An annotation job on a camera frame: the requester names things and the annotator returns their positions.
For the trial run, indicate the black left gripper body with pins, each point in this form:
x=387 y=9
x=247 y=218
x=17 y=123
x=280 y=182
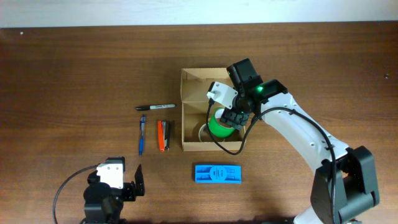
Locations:
x=131 y=189

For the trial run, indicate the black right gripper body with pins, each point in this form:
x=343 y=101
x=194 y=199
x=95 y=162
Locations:
x=236 y=117

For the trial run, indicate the brown cardboard box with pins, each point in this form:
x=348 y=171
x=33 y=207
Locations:
x=197 y=109

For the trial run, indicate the green tape roll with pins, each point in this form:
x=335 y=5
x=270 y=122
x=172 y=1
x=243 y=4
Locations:
x=219 y=130

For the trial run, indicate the blue ballpoint pen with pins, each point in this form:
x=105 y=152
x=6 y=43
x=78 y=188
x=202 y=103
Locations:
x=142 y=133

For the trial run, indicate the blue plastic case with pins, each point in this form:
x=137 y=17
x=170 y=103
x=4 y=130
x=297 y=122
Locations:
x=217 y=174

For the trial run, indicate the orange black stapler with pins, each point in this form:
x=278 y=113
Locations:
x=163 y=134

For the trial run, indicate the black sharpie marker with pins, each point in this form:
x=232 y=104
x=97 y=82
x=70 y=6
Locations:
x=155 y=107

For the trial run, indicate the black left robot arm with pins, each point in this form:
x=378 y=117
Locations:
x=107 y=191

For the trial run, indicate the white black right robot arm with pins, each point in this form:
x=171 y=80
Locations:
x=345 y=182

